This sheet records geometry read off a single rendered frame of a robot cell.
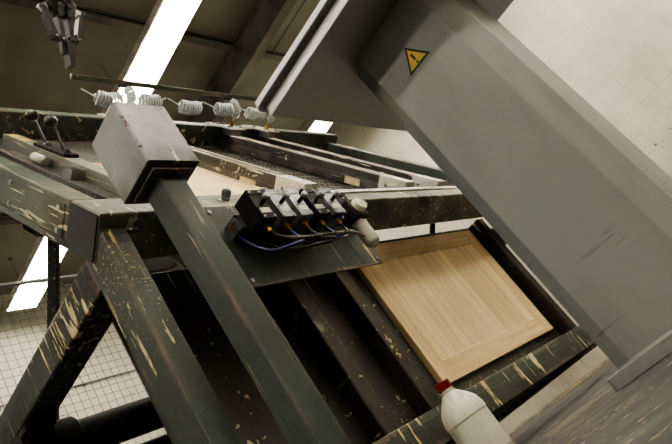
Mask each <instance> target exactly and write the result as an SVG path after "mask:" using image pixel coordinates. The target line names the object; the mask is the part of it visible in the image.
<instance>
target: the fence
mask: <svg viewBox="0 0 672 444"><path fill-rule="evenodd" d="M11 135H18V136H21V135H19V134H11ZM11 135H8V134H3V142H2V145H3V146H6V147H8V148H10V149H13V150H15V151H17V152H20V153H22V154H24V155H27V156H29V157H30V155H31V153H33V152H37V153H39V154H42V155H44V156H46V157H48V158H49V159H50V164H49V165H50V166H52V167H55V168H57V169H60V165H73V166H76V167H78V168H81V169H83V170H85V176H84V180H85V181H87V182H90V183H92V184H94V185H97V186H99V187H101V188H104V189H106V190H108V191H111V192H113V193H115V194H118V192H117V190H116V188H115V187H114V185H113V183H112V181H111V179H110V178H109V176H108V174H107V172H106V170H105V169H104V168H103V167H101V166H98V165H96V164H93V163H91V162H88V161H85V160H83V159H80V158H64V157H61V156H58V155H56V154H53V153H51V152H48V151H46V150H43V149H41V148H38V147H36V146H33V143H34V142H37V141H34V140H31V139H29V138H26V137H24V136H21V137H13V136H11ZM18 138H26V139H28V140H31V141H24V140H21V139H18ZM37 143H39V142H37ZM118 195H119V194H118Z"/></svg>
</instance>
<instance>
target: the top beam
mask: <svg viewBox="0 0 672 444"><path fill-rule="evenodd" d="M37 111H38V113H39V118H38V120H37V122H38V124H39V126H40V128H41V130H42V132H43V134H44V136H45V138H46V140H57V137H56V135H55V133H54V131H53V129H52V128H49V127H47V126H46V125H45V124H44V118H45V117H46V116H48V115H54V116H55V117H56V118H57V119H58V124H57V126H56V129H57V131H58V133H59V135H60V138H61V140H67V141H91V142H93V141H94V139H95V137H96V135H97V133H98V131H99V129H100V127H101V125H102V122H103V120H104V118H105V117H103V116H99V115H92V114H79V113H66V112H53V111H40V110H37ZM26 112H27V109H15V108H2V107H0V138H3V134H19V135H21V136H24V137H26V138H29V139H42V138H41V136H40V134H39V132H38V130H37V128H36V126H35V123H34V121H29V120H28V119H27V118H26ZM173 122H174V123H175V125H176V126H177V128H178V129H179V131H180V132H181V134H182V135H183V137H184V138H185V140H186V141H187V143H188V144H189V145H190V146H212V147H220V142H221V136H222V132H223V128H222V127H218V126H214V125H210V124H206V123H196V122H183V121H173ZM233 126H235V125H233ZM235 127H243V126H235ZM243 129H246V131H243V130H241V131H242V132H241V136H242V137H246V138H250V139H254V140H257V136H258V132H259V130H255V129H251V128H247V127H243ZM276 130H277V131H279V132H280V133H276V139H280V140H284V141H288V142H292V143H296V144H300V145H304V146H308V147H312V148H316V149H320V150H324V151H327V150H326V149H327V144H328V143H329V142H332V143H336V142H337V135H334V134H330V133H325V132H312V131H299V130H286V129H276Z"/></svg>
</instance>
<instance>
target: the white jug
mask: <svg viewBox="0 0 672 444"><path fill-rule="evenodd" d="M434 389H435V390H436V391H437V392H438V393H439V394H440V395H441V397H442V406H441V420H442V422H443V425H444V428H445V429H446V431H447V432H448V434H450V435H451V437H452V438H453V439H454V441H455V442H456V444H516V443H515V442H514V441H513V439H511V438H510V437H509V435H508V434H507V433H506V431H505V430H504V429H503V427H502V426H501V425H500V423H499V422H498V421H497V420H496V418H495V417H494V416H493V414H492V413H491V412H490V410H489V409H488V408H487V406H486V404H485V402H484V401H483V400H482V399H481V398H480V397H478V396H477V395H476V394H474V393H471V392H468V391H464V390H459V389H454V387H453V386H452V384H451V382H450V381H449V379H448V378H445V379H444V380H442V381H441V382H439V383H438V384H437V385H436V386H435V387H434Z"/></svg>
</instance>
